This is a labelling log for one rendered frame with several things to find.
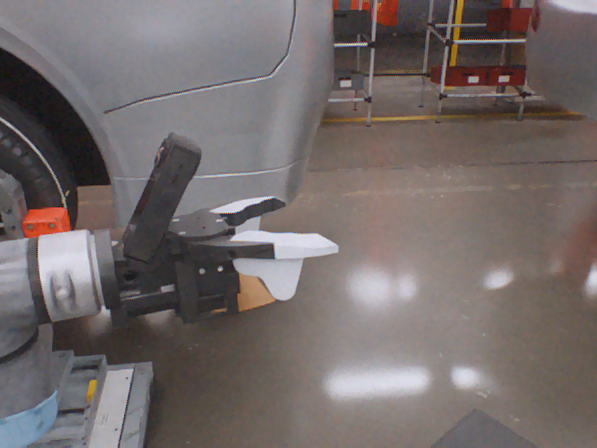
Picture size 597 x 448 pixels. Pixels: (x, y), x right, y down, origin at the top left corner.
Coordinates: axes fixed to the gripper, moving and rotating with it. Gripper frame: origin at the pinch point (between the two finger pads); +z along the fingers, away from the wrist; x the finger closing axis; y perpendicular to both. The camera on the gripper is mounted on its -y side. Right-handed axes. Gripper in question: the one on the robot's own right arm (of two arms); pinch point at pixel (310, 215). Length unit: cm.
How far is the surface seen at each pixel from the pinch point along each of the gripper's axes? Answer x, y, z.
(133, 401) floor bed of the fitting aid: -123, 100, -22
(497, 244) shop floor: -187, 98, 179
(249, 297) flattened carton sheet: -181, 99, 34
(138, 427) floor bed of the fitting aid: -110, 102, -22
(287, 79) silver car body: -98, -6, 31
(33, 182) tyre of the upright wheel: -100, 15, -36
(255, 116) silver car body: -100, 4, 21
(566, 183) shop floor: -245, 90, 282
